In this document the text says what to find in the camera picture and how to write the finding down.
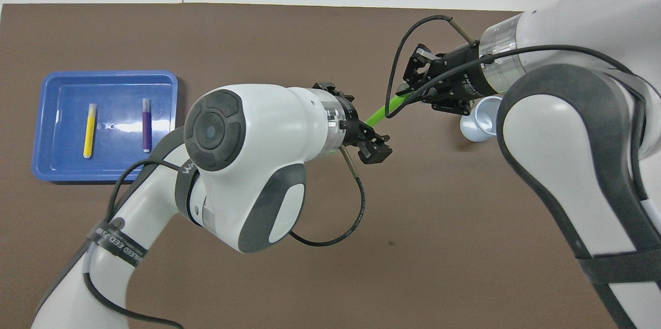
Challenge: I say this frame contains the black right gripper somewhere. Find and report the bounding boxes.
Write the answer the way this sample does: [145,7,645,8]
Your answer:
[398,44,499,113]

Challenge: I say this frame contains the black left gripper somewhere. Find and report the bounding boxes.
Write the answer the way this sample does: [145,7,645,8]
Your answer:
[312,83,393,165]

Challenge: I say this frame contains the green pen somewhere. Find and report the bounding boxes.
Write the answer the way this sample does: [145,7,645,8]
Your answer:
[364,92,414,126]

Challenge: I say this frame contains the purple pen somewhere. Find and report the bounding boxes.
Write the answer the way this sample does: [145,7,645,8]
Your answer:
[141,98,153,154]

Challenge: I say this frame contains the yellow pen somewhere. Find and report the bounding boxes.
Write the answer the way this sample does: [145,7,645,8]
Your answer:
[83,103,98,159]

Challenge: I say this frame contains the blue plastic tray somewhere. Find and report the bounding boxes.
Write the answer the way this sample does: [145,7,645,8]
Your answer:
[32,70,179,182]

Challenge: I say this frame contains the clear plastic cup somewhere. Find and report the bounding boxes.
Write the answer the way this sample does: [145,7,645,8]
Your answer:
[460,96,504,143]

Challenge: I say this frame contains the brown table mat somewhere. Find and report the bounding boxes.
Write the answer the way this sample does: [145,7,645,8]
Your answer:
[0,3,620,329]

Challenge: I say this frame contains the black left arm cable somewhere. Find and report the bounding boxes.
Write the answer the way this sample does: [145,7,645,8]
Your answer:
[83,146,366,329]

